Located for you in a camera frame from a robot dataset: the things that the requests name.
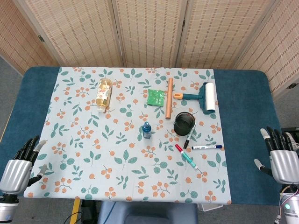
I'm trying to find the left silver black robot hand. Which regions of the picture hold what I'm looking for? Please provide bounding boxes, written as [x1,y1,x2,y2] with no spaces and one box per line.
[0,135,48,195]

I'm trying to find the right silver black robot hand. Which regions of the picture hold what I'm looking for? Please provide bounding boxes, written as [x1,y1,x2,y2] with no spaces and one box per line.
[254,126,299,185]

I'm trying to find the blue cap white marker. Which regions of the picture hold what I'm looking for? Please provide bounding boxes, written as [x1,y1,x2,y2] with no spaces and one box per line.
[191,144,223,150]

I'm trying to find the red cap marker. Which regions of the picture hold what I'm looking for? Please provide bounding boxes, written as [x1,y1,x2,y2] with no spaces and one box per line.
[175,144,198,170]

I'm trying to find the black marker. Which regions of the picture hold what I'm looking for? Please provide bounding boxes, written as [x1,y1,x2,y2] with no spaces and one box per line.
[183,123,196,149]

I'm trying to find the black mesh pen holder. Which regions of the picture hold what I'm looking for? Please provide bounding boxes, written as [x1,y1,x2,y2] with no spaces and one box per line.
[173,112,196,136]

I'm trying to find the blue felt table cover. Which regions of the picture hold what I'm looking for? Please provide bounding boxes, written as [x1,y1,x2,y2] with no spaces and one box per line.
[0,66,296,206]

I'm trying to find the white box under table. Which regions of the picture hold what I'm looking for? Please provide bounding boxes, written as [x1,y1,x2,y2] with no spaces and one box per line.
[197,202,223,212]

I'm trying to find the teal lint roller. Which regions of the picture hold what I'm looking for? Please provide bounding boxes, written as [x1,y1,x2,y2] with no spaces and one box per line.
[173,82,217,115]

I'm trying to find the floral leaf berry tablecloth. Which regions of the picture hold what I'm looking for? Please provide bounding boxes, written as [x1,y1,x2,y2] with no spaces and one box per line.
[24,66,232,203]

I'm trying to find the clear bottle of yellow tea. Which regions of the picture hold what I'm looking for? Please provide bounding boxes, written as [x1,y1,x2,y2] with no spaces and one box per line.
[95,78,113,114]

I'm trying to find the brown wooden rod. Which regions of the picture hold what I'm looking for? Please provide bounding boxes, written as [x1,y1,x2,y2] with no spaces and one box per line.
[165,77,174,120]

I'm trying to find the blue spray bottle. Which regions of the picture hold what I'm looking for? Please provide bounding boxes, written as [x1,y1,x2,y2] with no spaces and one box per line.
[142,121,152,140]

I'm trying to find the blue grey padded seat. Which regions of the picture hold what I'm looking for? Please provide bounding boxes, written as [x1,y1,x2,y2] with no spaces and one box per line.
[97,200,199,224]

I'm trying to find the green sachet packet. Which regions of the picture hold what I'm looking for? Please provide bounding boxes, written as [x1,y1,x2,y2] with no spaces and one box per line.
[146,89,165,107]

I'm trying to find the bamboo folding screen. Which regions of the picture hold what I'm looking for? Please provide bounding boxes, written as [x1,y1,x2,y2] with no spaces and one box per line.
[0,0,299,98]

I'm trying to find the black floor cables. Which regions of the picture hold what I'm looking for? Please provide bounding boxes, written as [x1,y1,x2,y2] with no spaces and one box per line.
[64,199,101,224]

